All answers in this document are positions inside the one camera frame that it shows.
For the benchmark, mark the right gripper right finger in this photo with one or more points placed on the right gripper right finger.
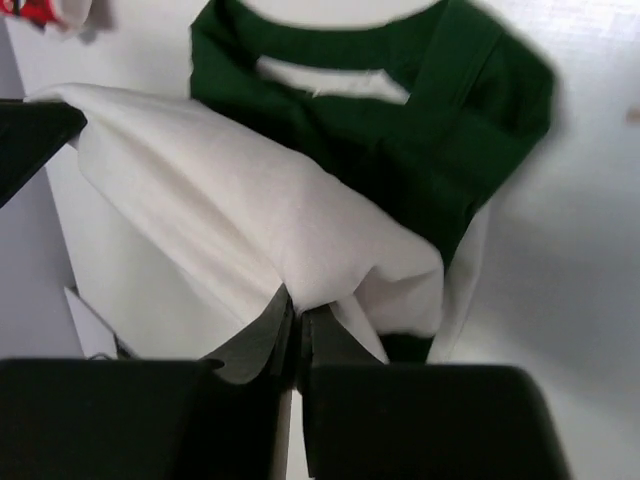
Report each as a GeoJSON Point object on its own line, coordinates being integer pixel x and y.
{"type": "Point", "coordinates": [364, 419]}

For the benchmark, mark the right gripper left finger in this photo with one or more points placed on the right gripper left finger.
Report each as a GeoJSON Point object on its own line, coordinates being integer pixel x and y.
{"type": "Point", "coordinates": [219, 417]}

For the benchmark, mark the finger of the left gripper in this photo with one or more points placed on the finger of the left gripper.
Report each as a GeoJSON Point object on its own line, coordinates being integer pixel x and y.
{"type": "Point", "coordinates": [31, 134]}

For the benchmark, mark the white and green raglan t-shirt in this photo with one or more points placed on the white and green raglan t-shirt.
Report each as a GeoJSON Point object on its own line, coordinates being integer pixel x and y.
{"type": "Point", "coordinates": [351, 167]}

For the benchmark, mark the folded red t-shirt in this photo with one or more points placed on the folded red t-shirt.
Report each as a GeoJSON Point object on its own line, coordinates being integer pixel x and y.
{"type": "Point", "coordinates": [63, 16]}

